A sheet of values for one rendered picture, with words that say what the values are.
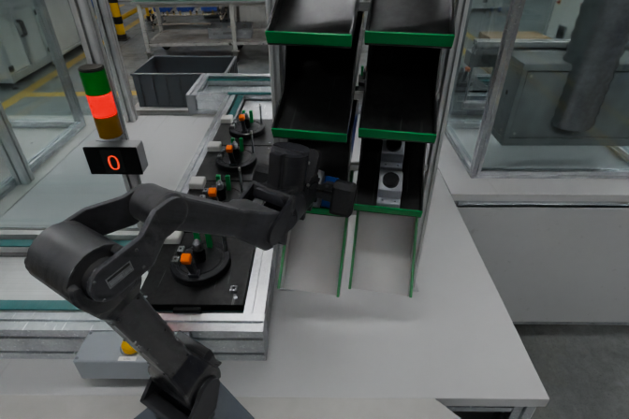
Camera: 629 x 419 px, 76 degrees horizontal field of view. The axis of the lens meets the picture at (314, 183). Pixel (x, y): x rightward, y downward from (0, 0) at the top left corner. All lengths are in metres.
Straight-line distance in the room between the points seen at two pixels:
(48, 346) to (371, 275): 0.71
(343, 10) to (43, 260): 0.54
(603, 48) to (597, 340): 1.42
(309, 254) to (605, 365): 1.73
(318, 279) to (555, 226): 1.09
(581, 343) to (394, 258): 1.59
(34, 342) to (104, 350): 0.19
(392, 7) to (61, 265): 0.60
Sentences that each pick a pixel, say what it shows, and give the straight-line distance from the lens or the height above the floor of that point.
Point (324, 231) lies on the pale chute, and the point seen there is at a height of 1.08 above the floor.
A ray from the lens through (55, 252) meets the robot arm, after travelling 0.39.
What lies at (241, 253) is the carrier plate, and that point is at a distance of 1.04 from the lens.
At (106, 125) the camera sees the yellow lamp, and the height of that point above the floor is 1.29.
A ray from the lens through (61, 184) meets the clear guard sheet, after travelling 1.21.
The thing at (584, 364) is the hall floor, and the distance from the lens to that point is 2.33.
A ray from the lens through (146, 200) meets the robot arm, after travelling 0.42.
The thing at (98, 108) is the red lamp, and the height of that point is 1.33.
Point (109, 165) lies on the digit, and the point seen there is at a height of 1.20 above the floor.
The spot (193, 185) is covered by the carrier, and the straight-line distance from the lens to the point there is 1.30.
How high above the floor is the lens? 1.67
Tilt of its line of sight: 33 degrees down
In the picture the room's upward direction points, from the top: straight up
